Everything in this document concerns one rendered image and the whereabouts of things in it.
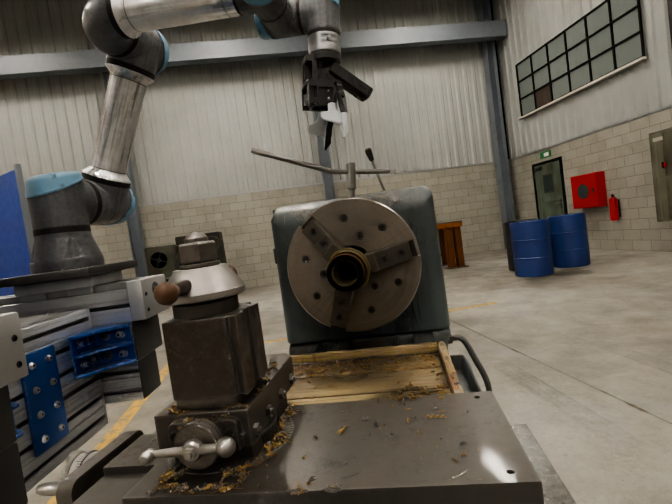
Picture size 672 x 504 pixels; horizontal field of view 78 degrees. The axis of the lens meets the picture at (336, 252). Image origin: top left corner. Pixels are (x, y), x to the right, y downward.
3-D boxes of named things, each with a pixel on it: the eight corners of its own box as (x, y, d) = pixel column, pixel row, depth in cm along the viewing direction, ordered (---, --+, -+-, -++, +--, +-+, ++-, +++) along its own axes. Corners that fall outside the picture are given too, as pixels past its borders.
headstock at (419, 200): (318, 304, 176) (305, 212, 174) (433, 292, 169) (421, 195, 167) (278, 346, 117) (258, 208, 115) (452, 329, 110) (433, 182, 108)
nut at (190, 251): (191, 267, 43) (186, 233, 43) (227, 262, 43) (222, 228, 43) (171, 271, 39) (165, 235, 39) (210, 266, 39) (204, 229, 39)
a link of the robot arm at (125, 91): (53, 218, 107) (98, -2, 99) (98, 218, 121) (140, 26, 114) (93, 232, 105) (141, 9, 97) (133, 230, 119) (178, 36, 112)
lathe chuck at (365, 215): (298, 323, 109) (293, 202, 107) (421, 323, 105) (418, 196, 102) (289, 332, 100) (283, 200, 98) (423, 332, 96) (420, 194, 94)
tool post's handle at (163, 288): (178, 299, 38) (175, 277, 38) (198, 296, 38) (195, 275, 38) (150, 309, 34) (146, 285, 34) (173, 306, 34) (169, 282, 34)
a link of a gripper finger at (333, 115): (323, 137, 90) (315, 109, 95) (349, 138, 92) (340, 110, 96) (326, 126, 87) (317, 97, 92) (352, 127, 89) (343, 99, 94)
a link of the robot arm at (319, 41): (334, 46, 101) (345, 31, 93) (335, 65, 101) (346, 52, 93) (304, 43, 99) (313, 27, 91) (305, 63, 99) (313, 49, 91)
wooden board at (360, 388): (283, 373, 94) (280, 355, 94) (446, 359, 88) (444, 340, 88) (230, 442, 64) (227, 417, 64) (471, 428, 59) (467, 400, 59)
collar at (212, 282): (187, 294, 46) (183, 267, 46) (256, 286, 45) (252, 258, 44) (144, 309, 38) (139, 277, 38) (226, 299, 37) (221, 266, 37)
